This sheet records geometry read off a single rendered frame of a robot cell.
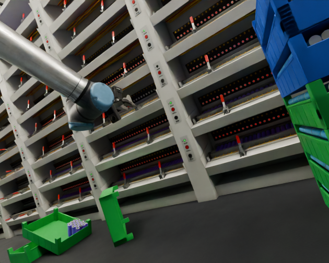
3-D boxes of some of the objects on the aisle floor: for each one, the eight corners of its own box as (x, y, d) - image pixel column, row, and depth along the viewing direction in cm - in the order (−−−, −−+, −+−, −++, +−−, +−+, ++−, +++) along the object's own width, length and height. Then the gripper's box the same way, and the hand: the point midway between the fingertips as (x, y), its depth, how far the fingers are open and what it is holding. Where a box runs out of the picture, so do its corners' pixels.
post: (216, 199, 99) (94, -128, 112) (198, 202, 104) (83, -111, 116) (226, 184, 116) (120, -97, 129) (210, 188, 121) (109, -84, 134)
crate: (92, 232, 118) (91, 219, 117) (58, 255, 100) (57, 239, 99) (57, 219, 132) (56, 206, 131) (22, 237, 115) (21, 223, 114)
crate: (114, 247, 85) (98, 198, 87) (115, 227, 114) (102, 190, 116) (133, 238, 87) (117, 190, 89) (129, 220, 116) (117, 184, 118)
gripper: (106, 79, 95) (138, 92, 113) (90, 90, 100) (123, 100, 118) (109, 97, 93) (141, 107, 110) (93, 107, 98) (126, 115, 116)
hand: (131, 108), depth 112 cm, fingers open, 3 cm apart
